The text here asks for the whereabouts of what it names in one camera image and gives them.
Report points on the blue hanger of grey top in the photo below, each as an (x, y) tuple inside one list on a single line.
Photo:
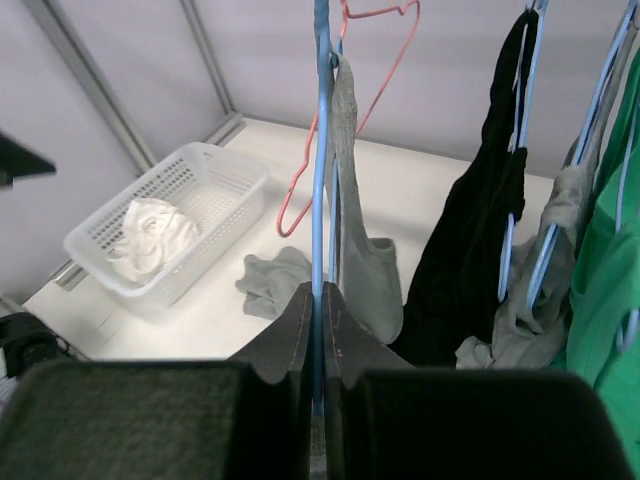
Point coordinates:
[(325, 75)]

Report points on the empty blue hanger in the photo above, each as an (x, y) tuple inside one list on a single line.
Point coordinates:
[(628, 328)]

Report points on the blue hanger of black top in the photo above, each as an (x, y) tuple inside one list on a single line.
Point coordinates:
[(525, 78)]

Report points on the aluminium frame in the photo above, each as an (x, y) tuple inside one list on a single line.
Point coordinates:
[(57, 27)]

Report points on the white tank top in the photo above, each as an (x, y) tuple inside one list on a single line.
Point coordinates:
[(154, 232)]

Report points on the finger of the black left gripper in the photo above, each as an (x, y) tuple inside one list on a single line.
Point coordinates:
[(18, 161)]

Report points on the green tank top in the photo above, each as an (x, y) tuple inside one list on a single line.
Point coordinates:
[(596, 296)]

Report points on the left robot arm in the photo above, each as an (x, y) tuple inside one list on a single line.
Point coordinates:
[(25, 340)]

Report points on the blue hanger of green top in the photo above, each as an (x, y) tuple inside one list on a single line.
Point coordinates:
[(566, 209)]

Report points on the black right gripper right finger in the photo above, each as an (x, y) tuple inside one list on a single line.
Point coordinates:
[(349, 348)]

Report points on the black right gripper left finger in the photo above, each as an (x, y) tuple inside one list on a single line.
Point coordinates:
[(282, 346)]

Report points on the dark grey tank top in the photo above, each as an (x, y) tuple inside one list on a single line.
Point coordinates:
[(529, 327)]

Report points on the white plastic basket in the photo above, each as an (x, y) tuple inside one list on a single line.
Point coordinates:
[(221, 190)]

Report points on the pink wire hanger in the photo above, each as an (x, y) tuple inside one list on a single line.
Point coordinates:
[(341, 187)]

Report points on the black tank top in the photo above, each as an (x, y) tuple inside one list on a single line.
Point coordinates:
[(453, 293)]

